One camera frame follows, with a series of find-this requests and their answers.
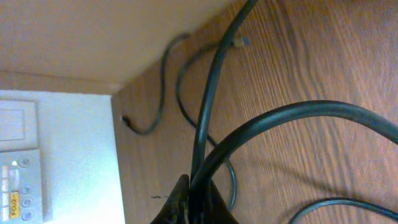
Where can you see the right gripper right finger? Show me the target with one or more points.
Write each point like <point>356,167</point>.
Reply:
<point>218,212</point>

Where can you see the black cable gold plug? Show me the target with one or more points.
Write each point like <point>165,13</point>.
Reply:
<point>201,132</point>

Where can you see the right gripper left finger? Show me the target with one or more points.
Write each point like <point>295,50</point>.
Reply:
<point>174,210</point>

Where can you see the grey wall control panel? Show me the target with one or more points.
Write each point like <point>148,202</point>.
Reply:
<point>21,185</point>

